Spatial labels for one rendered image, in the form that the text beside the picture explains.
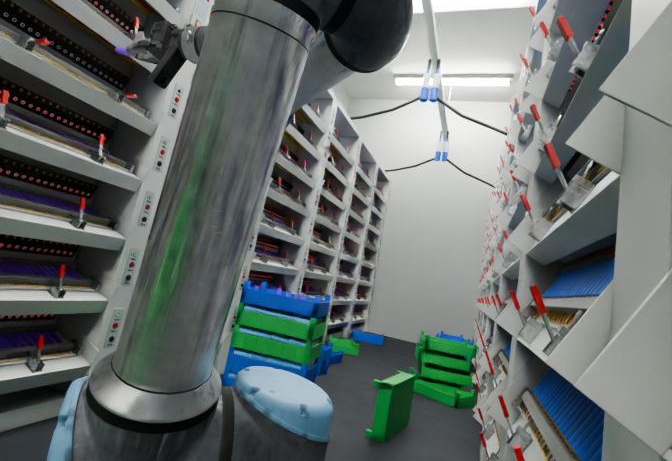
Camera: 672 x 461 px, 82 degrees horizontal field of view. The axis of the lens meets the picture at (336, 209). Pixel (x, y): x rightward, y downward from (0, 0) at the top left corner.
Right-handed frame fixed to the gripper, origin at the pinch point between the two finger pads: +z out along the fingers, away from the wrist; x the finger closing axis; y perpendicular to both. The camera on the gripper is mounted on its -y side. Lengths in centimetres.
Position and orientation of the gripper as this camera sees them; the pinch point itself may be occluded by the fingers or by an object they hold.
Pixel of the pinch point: (132, 54)
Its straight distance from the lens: 128.7
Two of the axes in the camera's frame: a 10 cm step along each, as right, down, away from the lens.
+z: -9.2, -1.2, 3.6
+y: 1.9, -9.7, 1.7
